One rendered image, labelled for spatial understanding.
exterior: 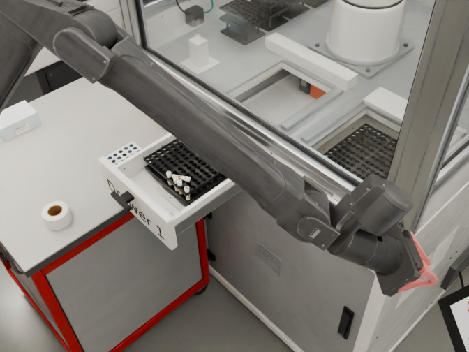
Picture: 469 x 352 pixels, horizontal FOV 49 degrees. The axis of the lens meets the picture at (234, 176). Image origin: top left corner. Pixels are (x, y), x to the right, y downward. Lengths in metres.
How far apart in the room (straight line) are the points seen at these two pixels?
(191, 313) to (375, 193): 1.48
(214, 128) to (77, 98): 1.22
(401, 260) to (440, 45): 0.33
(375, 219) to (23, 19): 0.51
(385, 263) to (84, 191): 0.96
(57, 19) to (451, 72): 0.58
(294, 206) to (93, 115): 1.16
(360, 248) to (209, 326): 1.38
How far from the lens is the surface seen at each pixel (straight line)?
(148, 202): 1.21
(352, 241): 0.73
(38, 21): 0.68
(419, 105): 0.94
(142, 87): 0.67
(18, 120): 1.74
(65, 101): 1.85
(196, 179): 1.28
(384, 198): 0.71
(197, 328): 2.07
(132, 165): 1.39
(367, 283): 1.36
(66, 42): 0.66
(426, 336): 2.15
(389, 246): 0.78
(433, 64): 0.89
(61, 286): 1.53
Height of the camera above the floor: 1.82
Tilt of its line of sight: 46 degrees down
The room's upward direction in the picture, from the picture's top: 2 degrees counter-clockwise
